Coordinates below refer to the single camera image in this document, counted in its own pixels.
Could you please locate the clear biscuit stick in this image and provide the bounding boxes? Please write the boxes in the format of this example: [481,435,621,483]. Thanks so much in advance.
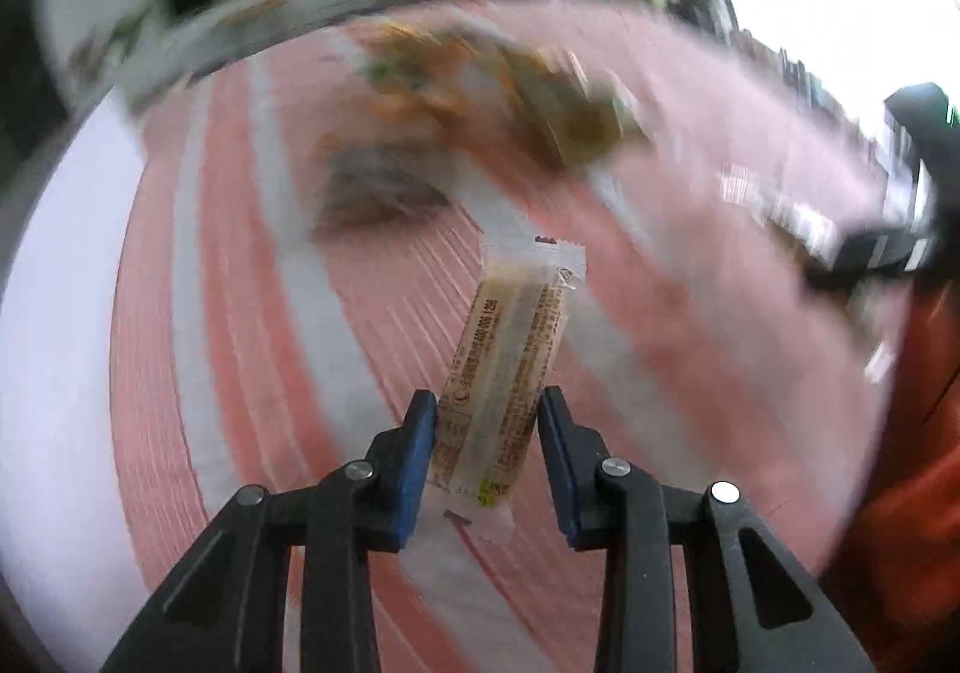
[428,235,587,543]

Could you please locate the clear bag brown cakes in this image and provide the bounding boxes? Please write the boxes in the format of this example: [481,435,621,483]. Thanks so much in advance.
[309,135,454,234]

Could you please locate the pile of mixed snacks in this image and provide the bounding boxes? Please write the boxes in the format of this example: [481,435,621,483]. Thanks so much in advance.
[359,23,537,131]

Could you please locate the white tv cabinet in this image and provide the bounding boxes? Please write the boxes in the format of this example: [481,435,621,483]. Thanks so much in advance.
[37,0,379,112]

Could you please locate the white cardboard box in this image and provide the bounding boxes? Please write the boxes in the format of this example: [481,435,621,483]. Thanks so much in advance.
[0,86,212,673]

